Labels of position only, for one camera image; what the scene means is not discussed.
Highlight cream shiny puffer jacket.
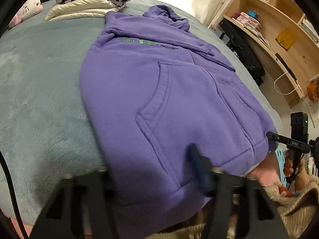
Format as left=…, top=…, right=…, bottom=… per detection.
left=45, top=0, right=120, bottom=22

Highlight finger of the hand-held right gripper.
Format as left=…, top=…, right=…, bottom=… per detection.
left=267, top=132, right=290, bottom=144

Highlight black cable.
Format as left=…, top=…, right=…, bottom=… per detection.
left=0, top=152, right=29, bottom=239

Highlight orange bag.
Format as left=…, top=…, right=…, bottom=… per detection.
left=306, top=80, right=319, bottom=104

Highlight grey-blue bed blanket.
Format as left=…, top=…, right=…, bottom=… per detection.
left=0, top=0, right=282, bottom=219

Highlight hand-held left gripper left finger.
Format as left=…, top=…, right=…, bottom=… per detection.
left=30, top=170, right=117, bottom=239

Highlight person's right forearm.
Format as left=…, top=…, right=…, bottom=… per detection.
left=259, top=174, right=319, bottom=239

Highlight white and pink cat plush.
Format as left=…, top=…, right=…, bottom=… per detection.
left=9, top=0, right=43, bottom=28

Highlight black bag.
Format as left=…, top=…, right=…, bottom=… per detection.
left=219, top=19, right=266, bottom=85

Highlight wooden wall shelf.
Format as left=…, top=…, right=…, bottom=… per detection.
left=222, top=0, right=319, bottom=109

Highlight pink storage boxes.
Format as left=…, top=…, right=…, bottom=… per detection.
left=235, top=11, right=263, bottom=32

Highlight purple zip hoodie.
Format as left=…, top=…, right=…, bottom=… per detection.
left=79, top=4, right=276, bottom=234

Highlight light blue perforated slipper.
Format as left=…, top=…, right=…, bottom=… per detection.
left=275, top=146, right=287, bottom=171

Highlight person's right hand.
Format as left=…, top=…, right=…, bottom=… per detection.
left=284, top=156, right=310, bottom=192

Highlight yellow paper bag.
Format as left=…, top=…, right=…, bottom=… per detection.
left=275, top=28, right=298, bottom=52

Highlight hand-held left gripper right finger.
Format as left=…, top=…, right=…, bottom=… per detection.
left=188, top=144, right=289, bottom=239

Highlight pink cloth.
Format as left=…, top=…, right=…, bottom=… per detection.
left=248, top=152, right=281, bottom=188

